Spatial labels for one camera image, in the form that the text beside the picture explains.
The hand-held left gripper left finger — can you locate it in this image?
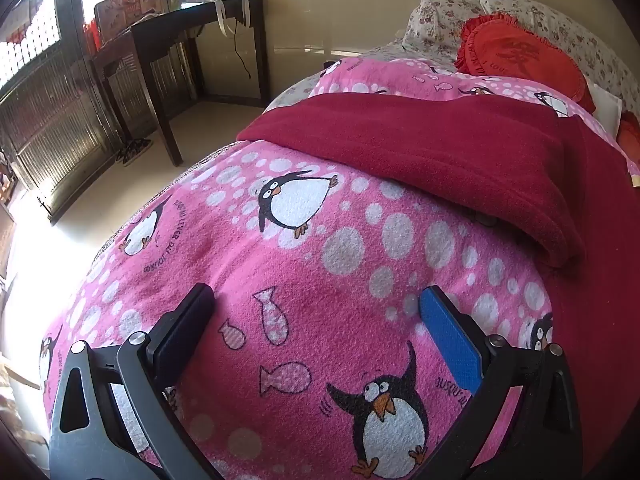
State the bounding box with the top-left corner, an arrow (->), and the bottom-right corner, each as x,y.
48,282 -> 223,480

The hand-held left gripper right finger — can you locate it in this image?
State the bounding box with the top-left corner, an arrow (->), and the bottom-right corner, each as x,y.
419,285 -> 584,480

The dark red fleece garment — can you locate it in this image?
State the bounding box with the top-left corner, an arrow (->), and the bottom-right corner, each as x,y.
236,91 -> 640,461

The pink penguin print blanket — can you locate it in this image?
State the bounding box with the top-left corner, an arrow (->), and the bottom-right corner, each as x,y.
42,57 -> 640,480

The pair of dark slippers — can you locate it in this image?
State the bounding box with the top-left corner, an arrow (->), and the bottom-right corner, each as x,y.
116,139 -> 153,167

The dark wooden lattice door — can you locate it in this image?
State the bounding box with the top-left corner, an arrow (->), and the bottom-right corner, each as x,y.
0,0 -> 166,226

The red cushion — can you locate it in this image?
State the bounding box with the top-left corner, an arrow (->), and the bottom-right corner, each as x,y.
617,110 -> 640,161

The white pillow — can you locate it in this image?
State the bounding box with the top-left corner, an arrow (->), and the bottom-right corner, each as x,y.
587,77 -> 623,131

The red heart-shaped ruffled pillow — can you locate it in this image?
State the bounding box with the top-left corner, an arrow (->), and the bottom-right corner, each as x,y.
455,12 -> 598,113

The dark wooden table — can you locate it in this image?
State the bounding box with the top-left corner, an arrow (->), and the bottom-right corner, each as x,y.
90,0 -> 273,167

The red packet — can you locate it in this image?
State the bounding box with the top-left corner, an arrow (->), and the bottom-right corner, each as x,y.
82,19 -> 101,55

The printed cardboard box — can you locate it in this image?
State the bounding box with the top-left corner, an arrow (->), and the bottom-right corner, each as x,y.
94,0 -> 166,43

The small floral pillow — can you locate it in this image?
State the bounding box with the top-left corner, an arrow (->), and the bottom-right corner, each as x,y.
402,0 -> 483,56

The large floral pillow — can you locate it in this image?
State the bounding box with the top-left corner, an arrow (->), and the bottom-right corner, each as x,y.
475,0 -> 631,106

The black cable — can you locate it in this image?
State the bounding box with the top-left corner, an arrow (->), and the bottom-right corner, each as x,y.
232,35 -> 251,81

